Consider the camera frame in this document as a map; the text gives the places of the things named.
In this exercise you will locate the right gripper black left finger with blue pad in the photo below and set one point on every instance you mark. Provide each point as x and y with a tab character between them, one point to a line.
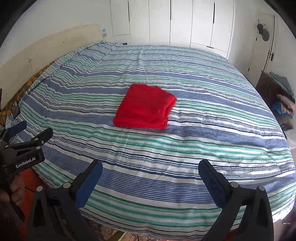
55	214

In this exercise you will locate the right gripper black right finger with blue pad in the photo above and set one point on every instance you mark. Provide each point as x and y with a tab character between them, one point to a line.
257	220

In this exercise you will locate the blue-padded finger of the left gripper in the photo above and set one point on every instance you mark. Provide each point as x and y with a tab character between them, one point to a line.
8	133

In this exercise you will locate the red knit sweater white print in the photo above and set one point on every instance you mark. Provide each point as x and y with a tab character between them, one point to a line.
145	107

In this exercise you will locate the pile of folded clothes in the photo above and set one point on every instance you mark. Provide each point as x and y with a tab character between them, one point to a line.
283	106

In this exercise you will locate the person's left hand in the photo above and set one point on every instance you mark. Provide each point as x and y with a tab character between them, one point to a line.
12	196

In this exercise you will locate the orange patterned bed sheet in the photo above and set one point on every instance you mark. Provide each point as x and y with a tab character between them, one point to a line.
6	110

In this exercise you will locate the red orange garment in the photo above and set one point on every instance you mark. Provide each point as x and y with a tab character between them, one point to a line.
31	180

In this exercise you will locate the beige padded headboard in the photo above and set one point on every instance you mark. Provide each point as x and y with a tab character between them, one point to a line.
21	67

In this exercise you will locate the dark wooden side table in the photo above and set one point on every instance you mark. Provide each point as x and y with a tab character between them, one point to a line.
268	89

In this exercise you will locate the blue green striped bedspread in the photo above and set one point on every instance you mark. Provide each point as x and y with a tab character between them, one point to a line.
150	182

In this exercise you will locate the white room door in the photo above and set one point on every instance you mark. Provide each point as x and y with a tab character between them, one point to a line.
262	51

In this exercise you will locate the dark hat on door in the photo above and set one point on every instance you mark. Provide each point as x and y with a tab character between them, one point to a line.
262	30

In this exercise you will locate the white built-in wardrobe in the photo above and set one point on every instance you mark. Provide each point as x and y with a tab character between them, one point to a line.
197	24

